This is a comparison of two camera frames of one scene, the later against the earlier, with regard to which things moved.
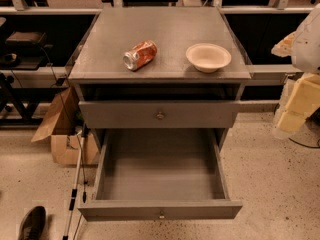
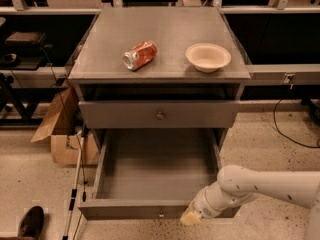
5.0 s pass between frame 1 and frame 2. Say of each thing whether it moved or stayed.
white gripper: moved
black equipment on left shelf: stayed
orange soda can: stayed
